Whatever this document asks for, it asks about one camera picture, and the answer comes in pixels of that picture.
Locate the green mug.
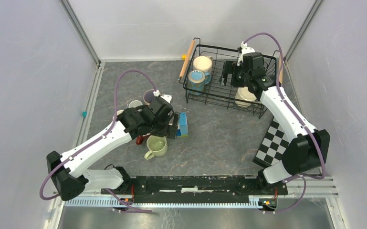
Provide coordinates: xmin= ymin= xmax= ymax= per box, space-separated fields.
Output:
xmin=144 ymin=135 xmax=168 ymax=160

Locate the cream cup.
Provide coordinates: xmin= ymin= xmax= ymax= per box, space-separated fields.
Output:
xmin=234 ymin=87 xmax=259 ymax=108

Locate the red mug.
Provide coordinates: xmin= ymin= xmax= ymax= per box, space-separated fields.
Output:
xmin=136 ymin=135 xmax=149 ymax=145

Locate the blue mug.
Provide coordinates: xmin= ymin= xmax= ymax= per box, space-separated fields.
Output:
xmin=187 ymin=70 xmax=211 ymax=95

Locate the pink mug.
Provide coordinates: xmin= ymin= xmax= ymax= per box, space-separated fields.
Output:
xmin=143 ymin=89 xmax=155 ymax=105

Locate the grey blue small cup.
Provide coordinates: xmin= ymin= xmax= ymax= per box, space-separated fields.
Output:
xmin=128 ymin=100 xmax=143 ymax=108

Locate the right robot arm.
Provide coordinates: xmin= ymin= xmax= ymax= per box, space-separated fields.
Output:
xmin=222 ymin=52 xmax=330 ymax=195

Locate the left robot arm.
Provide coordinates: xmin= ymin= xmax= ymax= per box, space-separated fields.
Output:
xmin=43 ymin=94 xmax=176 ymax=201

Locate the toy block structure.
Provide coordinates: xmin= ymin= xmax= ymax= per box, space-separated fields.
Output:
xmin=176 ymin=112 xmax=188 ymax=137

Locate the cream floral mug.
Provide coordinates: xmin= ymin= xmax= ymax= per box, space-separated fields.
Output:
xmin=192 ymin=56 xmax=213 ymax=73

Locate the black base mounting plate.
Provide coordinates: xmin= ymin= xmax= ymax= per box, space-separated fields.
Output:
xmin=112 ymin=176 xmax=288 ymax=204

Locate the checkerboard calibration board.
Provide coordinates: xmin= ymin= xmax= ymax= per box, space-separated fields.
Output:
xmin=253 ymin=118 xmax=289 ymax=168

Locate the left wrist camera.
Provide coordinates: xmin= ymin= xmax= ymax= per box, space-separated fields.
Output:
xmin=153 ymin=90 xmax=172 ymax=103

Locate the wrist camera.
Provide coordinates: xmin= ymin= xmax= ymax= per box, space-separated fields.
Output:
xmin=153 ymin=90 xmax=172 ymax=103
xmin=237 ymin=42 xmax=255 ymax=66

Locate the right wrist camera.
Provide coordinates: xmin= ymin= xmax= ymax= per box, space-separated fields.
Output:
xmin=237 ymin=42 xmax=255 ymax=66

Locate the black wire dish rack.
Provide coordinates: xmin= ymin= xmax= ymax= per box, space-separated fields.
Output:
xmin=179 ymin=37 xmax=267 ymax=118

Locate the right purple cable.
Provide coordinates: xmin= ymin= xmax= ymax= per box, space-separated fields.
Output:
xmin=243 ymin=32 xmax=327 ymax=214

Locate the slotted cable duct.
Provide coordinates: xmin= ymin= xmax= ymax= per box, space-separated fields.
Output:
xmin=65 ymin=196 xmax=262 ymax=209

